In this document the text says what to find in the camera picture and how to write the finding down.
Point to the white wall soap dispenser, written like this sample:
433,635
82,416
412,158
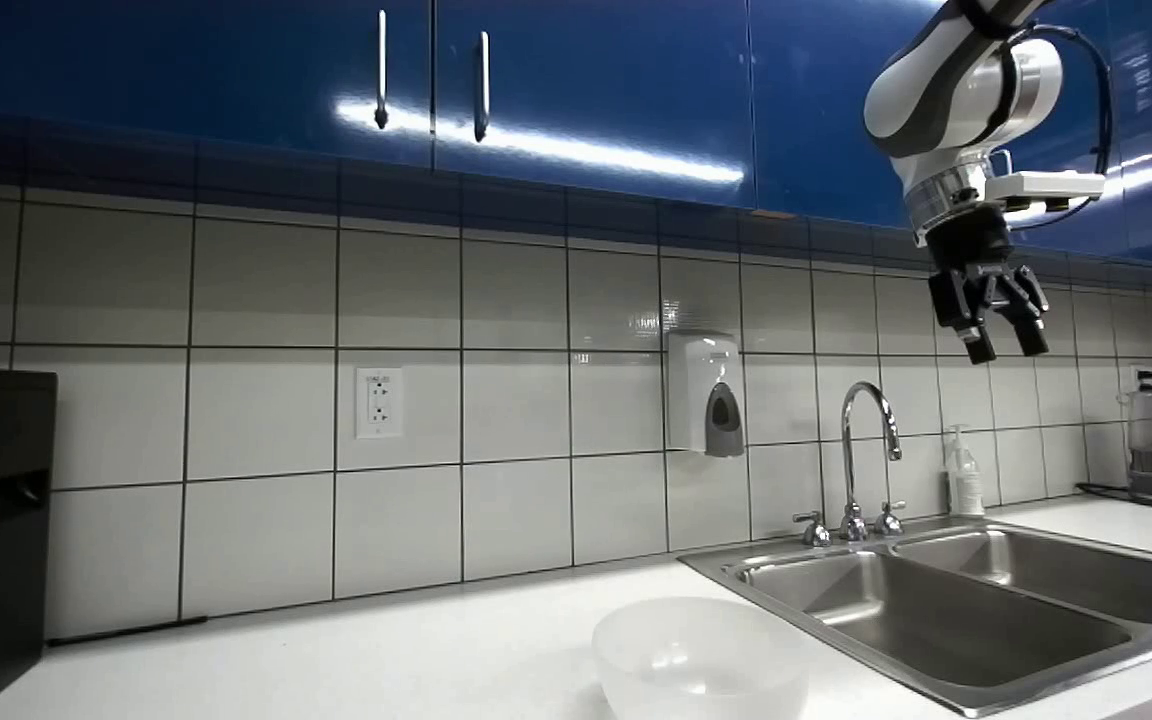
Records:
702,385

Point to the blue glossy upper cabinets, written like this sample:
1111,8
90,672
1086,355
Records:
259,102

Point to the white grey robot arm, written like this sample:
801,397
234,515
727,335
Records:
941,110

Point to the right silver cabinet handle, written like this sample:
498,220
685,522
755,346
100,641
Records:
482,123

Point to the clear soap bottle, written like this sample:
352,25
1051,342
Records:
961,479

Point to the left silver cabinet handle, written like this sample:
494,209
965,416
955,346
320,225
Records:
380,73

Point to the silver cabinet handle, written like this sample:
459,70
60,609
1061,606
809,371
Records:
380,73
482,123

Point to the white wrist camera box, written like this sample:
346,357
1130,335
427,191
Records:
1051,191

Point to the translucent white plastic bowl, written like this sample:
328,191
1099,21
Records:
688,658

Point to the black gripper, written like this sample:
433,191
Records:
978,272

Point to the white wall power outlet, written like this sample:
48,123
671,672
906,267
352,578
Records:
378,403

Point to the stainless steel double sink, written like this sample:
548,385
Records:
978,616

